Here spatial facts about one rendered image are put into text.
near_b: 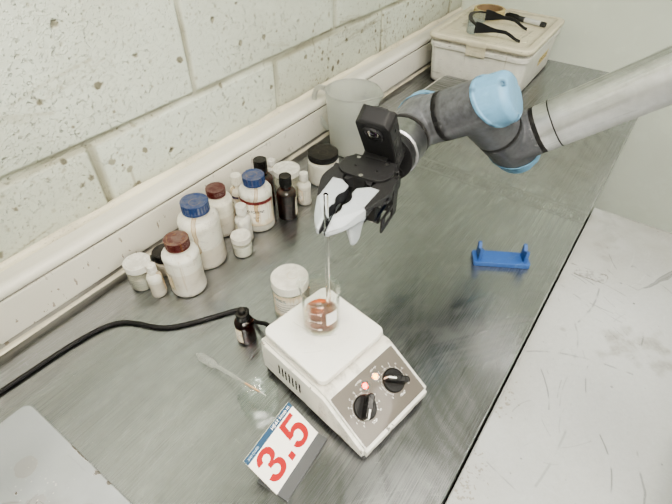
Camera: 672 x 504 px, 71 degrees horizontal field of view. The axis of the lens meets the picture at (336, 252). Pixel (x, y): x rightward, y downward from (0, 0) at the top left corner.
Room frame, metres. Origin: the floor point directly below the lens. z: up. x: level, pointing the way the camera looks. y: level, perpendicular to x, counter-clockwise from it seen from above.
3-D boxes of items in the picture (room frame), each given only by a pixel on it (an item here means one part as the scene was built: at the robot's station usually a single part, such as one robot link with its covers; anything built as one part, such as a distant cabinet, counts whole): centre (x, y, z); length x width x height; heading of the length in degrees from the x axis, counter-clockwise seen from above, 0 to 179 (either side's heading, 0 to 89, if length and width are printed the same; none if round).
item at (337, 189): (0.46, 0.01, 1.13); 0.09 x 0.03 x 0.06; 152
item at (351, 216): (0.44, -0.02, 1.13); 0.09 x 0.03 x 0.06; 154
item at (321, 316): (0.41, 0.02, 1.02); 0.06 x 0.05 x 0.08; 66
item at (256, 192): (0.74, 0.15, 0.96); 0.06 x 0.06 x 0.11
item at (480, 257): (0.63, -0.30, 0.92); 0.10 x 0.03 x 0.04; 84
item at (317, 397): (0.38, 0.00, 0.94); 0.22 x 0.13 x 0.08; 45
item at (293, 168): (0.84, 0.10, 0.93); 0.06 x 0.06 x 0.07
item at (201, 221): (0.64, 0.24, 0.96); 0.07 x 0.07 x 0.13
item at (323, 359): (0.40, 0.02, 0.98); 0.12 x 0.12 x 0.01; 45
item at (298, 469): (0.27, 0.06, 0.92); 0.09 x 0.06 x 0.04; 149
